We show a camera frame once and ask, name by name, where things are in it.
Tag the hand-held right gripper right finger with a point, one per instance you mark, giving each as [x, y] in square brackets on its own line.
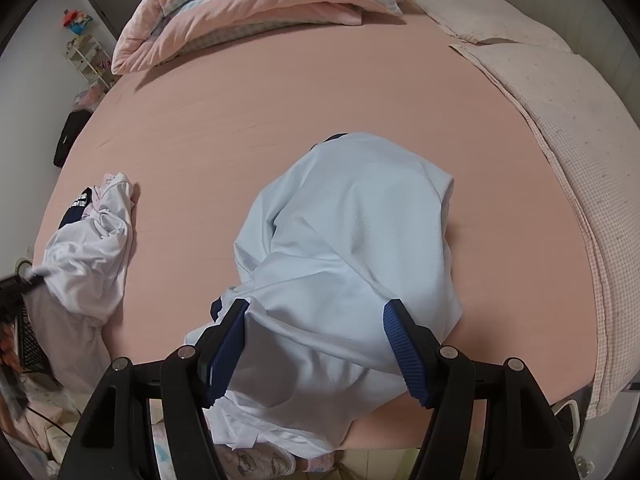
[405, 355]

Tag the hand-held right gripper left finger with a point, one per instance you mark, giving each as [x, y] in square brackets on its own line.
[227, 360]

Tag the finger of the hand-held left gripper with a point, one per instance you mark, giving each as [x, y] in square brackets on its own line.
[20, 280]

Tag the white garment with navy collar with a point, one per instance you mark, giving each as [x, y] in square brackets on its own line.
[90, 260]

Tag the light blue navy-trimmed shirt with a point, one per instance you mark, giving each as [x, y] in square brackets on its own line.
[350, 220]

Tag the pink striped fuzzy sock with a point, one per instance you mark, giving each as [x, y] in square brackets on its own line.
[315, 462]

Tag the black bag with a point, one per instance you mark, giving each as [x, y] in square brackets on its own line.
[70, 135]

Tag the printed cream sofa cover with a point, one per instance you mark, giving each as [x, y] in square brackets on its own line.
[45, 440]

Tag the white floor fan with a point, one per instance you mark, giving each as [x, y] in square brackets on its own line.
[570, 417]

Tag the pink cloth heap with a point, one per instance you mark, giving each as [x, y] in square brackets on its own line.
[90, 97]

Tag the white shelf rack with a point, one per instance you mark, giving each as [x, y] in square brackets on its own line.
[87, 57]

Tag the bed with pink sheet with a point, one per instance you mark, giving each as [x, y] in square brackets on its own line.
[250, 110]

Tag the colourful toys bundle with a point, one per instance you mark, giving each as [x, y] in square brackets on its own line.
[76, 21]

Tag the pale pink textured pillow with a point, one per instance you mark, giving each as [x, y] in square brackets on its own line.
[565, 135]
[475, 10]

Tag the folded pink checked quilt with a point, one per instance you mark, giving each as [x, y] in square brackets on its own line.
[240, 15]

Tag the grey padded headboard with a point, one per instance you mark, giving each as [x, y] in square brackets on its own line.
[575, 0]

